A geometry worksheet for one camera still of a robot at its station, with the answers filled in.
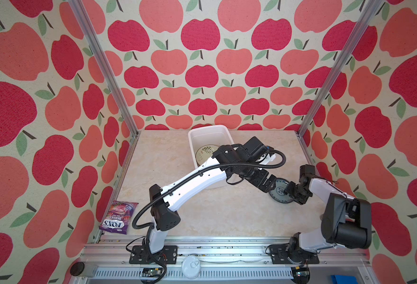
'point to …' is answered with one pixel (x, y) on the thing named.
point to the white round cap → (191, 267)
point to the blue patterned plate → (278, 193)
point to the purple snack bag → (118, 217)
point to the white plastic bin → (218, 135)
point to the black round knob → (76, 268)
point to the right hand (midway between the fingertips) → (293, 195)
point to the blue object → (344, 279)
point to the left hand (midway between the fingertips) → (269, 184)
